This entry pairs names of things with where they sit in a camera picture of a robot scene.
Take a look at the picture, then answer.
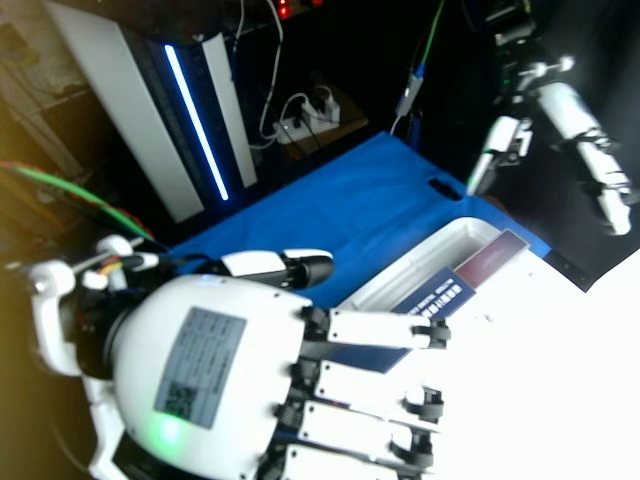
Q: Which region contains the blue cloth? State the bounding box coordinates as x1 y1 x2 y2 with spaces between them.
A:
167 130 551 321

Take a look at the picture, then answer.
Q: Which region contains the white tower with light strip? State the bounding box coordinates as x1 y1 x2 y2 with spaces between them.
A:
42 0 259 224

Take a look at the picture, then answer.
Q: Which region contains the black device with red lights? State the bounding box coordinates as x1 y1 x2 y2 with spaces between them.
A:
269 0 326 19

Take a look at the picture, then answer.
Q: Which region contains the dark blue box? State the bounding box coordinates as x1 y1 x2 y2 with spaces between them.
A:
327 267 477 376

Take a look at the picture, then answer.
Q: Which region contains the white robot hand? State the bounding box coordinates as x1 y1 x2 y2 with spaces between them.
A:
467 79 634 236
110 248 453 480

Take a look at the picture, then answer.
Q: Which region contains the white plastic storage bin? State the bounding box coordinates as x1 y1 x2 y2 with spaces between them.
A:
335 215 584 480

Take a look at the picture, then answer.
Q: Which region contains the white adapter with blue plug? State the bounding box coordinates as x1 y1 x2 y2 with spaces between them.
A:
389 64 426 136

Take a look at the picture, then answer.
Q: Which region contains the white cable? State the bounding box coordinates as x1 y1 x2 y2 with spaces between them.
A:
249 0 286 151

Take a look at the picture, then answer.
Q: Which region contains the brown wooden stand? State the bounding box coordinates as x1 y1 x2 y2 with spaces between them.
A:
279 84 370 161

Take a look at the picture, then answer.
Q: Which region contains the maroon and white box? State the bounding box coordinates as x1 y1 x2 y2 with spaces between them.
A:
457 228 531 291

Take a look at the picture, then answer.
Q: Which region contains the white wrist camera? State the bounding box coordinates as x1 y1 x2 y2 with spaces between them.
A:
499 117 534 166

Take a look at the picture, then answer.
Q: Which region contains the green cable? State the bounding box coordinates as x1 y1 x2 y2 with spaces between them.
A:
412 0 447 71
0 162 156 241

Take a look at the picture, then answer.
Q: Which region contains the white power strip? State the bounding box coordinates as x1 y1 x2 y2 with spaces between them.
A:
272 84 341 146

